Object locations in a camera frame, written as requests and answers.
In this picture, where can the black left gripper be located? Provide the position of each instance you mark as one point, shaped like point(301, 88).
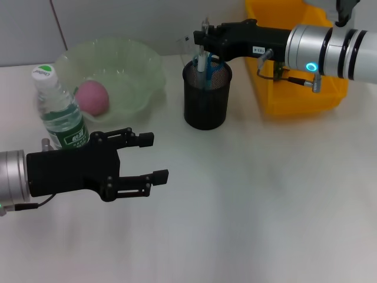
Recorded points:
point(70, 171)

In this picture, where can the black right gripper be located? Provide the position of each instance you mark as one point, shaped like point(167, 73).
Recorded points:
point(250, 38)

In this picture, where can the blue scissors with sheath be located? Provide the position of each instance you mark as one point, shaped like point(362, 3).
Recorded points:
point(209, 63)

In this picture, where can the transparent plastic ruler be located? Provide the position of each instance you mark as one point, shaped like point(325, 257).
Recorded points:
point(184, 47)

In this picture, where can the silver ballpoint pen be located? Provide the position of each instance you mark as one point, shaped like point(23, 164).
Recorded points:
point(201, 63)

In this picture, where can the pink peach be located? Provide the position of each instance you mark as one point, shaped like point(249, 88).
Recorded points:
point(92, 98)

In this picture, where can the clear water bottle green label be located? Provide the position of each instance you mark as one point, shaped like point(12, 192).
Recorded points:
point(63, 123)

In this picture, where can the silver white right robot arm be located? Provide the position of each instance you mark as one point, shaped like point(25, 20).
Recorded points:
point(324, 50)

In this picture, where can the black mesh pen holder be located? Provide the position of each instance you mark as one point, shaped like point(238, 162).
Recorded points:
point(206, 106)

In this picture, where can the green glass fruit plate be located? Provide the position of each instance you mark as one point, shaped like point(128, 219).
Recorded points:
point(132, 73)

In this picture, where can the yellow plastic bin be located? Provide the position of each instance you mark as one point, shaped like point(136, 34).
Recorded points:
point(294, 94)

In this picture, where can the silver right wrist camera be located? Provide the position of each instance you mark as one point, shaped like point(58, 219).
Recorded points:
point(338, 10)

